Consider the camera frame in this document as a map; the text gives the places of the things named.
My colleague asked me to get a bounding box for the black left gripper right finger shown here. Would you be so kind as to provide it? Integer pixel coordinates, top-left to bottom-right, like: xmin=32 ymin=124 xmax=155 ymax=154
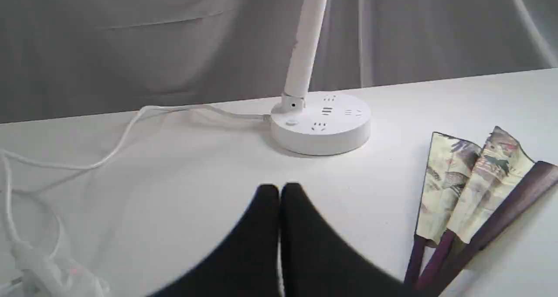
xmin=281 ymin=182 xmax=419 ymax=297

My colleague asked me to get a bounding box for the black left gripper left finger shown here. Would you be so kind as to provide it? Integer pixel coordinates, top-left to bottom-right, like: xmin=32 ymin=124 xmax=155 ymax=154
xmin=152 ymin=184 xmax=281 ymax=297

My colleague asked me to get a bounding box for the painted paper folding fan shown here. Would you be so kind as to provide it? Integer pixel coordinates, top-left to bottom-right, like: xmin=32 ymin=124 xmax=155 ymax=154
xmin=404 ymin=126 xmax=557 ymax=296

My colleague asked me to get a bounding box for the white desk lamp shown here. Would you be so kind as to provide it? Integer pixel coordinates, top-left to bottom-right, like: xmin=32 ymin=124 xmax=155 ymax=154
xmin=269 ymin=0 xmax=371 ymax=156

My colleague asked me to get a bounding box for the grey backdrop curtain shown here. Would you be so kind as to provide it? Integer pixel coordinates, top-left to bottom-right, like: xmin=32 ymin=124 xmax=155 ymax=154
xmin=0 ymin=0 xmax=557 ymax=123

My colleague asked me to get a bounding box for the white power cable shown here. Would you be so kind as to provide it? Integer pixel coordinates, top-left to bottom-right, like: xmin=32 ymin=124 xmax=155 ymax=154
xmin=0 ymin=105 xmax=272 ymax=263

